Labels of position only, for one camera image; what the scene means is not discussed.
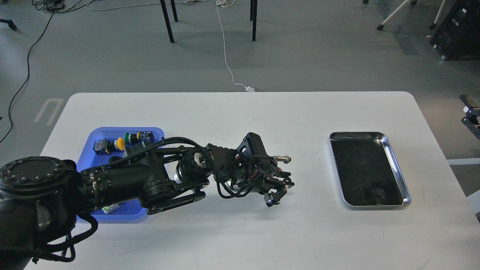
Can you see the green push button switch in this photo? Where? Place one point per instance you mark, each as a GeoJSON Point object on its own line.
{"type": "Point", "coordinates": [139, 137]}

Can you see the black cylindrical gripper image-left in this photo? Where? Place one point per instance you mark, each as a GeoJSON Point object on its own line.
{"type": "Point", "coordinates": [272, 182]}

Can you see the black gear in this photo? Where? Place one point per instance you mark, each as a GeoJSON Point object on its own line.
{"type": "Point", "coordinates": [379, 193]}

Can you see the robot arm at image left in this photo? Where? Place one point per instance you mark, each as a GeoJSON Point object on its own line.
{"type": "Point", "coordinates": [47, 204]}

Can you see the silver metal tray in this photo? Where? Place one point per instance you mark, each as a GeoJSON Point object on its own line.
{"type": "Point", "coordinates": [365, 161]}

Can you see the black table leg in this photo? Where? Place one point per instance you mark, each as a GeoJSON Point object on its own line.
{"type": "Point", "coordinates": [253, 18]}
{"type": "Point", "coordinates": [167, 19]}

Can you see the white green switch block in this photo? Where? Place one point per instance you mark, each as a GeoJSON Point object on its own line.
{"type": "Point", "coordinates": [110, 209]}

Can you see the black equipment cart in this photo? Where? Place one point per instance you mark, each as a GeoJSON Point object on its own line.
{"type": "Point", "coordinates": [458, 37]}

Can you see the white chair base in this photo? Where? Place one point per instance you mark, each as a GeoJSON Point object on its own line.
{"type": "Point", "coordinates": [409, 5]}

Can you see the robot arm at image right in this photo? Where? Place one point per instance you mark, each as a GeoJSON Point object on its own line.
{"type": "Point", "coordinates": [472, 111]}

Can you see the black table leg left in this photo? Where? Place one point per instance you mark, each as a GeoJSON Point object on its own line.
{"type": "Point", "coordinates": [167, 19]}

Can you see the yellow push button switch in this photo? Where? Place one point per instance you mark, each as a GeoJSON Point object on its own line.
{"type": "Point", "coordinates": [106, 147]}

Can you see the black table leg right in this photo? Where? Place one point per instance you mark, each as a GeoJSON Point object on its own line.
{"type": "Point", "coordinates": [253, 18]}

